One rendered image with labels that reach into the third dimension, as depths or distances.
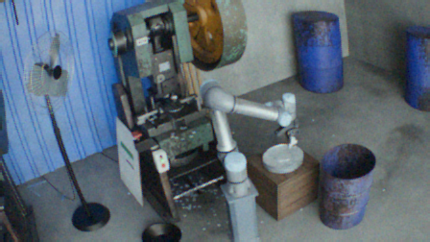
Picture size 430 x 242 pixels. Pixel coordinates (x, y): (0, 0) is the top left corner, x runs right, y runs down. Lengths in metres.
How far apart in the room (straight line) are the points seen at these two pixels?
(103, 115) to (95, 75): 0.43
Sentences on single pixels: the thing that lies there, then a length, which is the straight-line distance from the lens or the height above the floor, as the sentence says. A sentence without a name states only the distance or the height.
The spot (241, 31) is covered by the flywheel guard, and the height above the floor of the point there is 1.26.
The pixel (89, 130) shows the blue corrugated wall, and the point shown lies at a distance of 4.00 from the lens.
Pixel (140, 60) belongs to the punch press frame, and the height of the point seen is 1.18.
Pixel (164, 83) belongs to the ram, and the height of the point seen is 0.96.
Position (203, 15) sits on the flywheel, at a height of 1.34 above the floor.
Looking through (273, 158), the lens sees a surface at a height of 0.39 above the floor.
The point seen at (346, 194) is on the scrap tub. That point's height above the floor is 0.35.
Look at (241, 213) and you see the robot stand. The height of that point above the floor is 0.32.
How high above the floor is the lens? 1.96
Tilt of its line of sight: 28 degrees down
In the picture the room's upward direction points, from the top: 9 degrees counter-clockwise
